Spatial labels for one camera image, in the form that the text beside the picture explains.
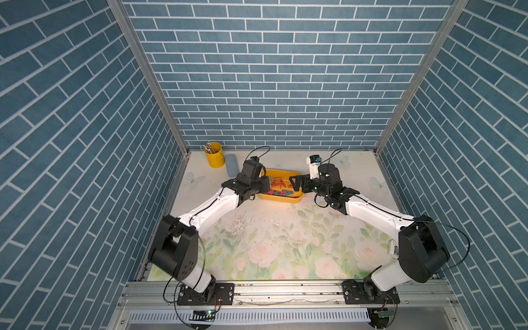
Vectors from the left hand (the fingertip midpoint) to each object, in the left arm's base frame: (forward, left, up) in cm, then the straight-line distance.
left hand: (273, 183), depth 87 cm
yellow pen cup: (+21, +30, -8) cm, 37 cm away
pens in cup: (+20, +32, +1) cm, 37 cm away
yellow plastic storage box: (+8, -5, -15) cm, 17 cm away
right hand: (+1, -11, +3) cm, 12 cm away
